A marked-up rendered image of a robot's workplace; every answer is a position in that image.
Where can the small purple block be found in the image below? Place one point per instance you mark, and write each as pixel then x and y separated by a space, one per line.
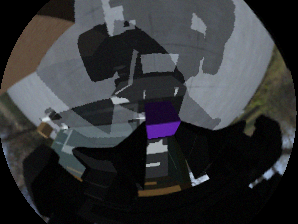
pixel 161 119

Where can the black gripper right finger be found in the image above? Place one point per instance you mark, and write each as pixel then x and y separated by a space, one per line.
pixel 201 146

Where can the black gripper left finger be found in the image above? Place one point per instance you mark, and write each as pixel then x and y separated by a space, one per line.
pixel 129 157

